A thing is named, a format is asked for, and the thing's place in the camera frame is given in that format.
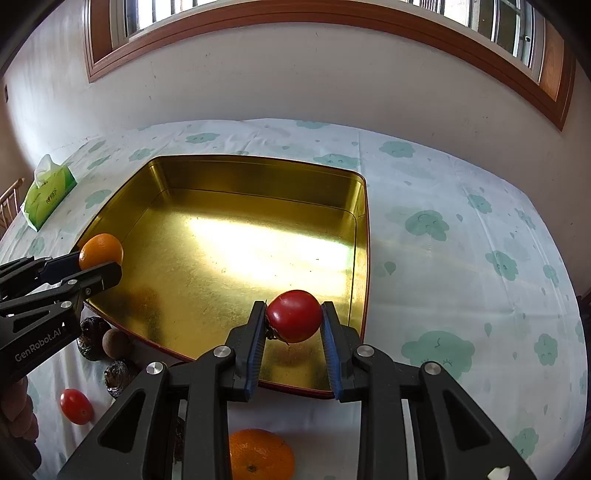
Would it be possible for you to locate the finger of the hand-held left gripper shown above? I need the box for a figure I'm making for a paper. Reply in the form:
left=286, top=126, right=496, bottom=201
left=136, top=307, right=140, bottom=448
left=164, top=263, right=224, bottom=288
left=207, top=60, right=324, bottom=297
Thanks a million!
left=0, top=261, right=124, bottom=343
left=0, top=250, right=81, bottom=301

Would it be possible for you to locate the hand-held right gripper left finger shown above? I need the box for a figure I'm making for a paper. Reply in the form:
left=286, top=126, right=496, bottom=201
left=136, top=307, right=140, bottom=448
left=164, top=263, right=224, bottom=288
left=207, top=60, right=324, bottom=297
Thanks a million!
left=58, top=300, right=269, bottom=480

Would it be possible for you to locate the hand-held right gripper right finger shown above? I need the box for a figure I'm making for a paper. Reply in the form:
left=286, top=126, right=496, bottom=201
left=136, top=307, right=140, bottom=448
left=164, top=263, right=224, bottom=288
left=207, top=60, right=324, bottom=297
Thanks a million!
left=321, top=301, right=539, bottom=480

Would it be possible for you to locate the orange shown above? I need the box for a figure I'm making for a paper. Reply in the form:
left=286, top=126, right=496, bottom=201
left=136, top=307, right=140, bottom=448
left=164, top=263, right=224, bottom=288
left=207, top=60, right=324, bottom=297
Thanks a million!
left=78, top=233, right=124, bottom=271
left=229, top=428, right=295, bottom=480

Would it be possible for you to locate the red tomato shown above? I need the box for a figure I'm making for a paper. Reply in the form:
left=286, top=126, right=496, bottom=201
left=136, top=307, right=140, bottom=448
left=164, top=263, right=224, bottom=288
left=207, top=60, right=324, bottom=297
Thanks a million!
left=60, top=388, right=94, bottom=425
left=265, top=289, right=324, bottom=344

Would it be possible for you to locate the dark wrinkled fruit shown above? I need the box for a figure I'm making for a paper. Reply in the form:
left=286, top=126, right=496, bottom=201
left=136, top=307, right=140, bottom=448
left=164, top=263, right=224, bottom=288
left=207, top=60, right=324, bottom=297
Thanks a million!
left=104, top=360, right=139, bottom=398
left=78, top=316, right=112, bottom=361

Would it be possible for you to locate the gold and red tin box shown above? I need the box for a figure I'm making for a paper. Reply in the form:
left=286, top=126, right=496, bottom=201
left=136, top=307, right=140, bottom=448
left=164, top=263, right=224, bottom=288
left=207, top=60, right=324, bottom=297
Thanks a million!
left=74, top=154, right=370, bottom=400

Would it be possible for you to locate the person's left hand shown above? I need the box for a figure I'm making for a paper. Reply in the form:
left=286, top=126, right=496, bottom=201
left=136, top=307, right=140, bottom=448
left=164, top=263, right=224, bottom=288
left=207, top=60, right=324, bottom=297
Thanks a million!
left=0, top=376, right=40, bottom=442

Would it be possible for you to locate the brown longan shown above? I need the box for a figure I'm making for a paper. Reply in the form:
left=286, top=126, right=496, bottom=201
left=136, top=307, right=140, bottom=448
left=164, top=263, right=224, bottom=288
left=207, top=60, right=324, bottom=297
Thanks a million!
left=102, top=329, right=132, bottom=361

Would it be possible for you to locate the green tissue pack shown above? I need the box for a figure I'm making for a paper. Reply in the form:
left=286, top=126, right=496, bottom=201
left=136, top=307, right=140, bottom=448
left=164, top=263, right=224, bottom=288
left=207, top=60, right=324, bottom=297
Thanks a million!
left=21, top=154, right=78, bottom=232

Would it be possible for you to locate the wooden chair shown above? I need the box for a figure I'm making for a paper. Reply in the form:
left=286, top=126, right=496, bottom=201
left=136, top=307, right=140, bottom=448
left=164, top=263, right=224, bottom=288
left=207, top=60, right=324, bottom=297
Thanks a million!
left=0, top=178, right=26, bottom=232

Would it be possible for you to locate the cloud print tablecloth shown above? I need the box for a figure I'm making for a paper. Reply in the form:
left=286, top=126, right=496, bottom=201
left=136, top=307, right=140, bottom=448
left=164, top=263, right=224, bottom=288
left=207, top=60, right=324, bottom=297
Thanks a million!
left=0, top=119, right=591, bottom=480

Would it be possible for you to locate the wooden framed window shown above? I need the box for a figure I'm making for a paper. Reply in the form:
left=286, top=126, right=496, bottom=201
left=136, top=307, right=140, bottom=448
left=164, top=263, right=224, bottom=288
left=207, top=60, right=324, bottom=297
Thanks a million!
left=83, top=0, right=578, bottom=132

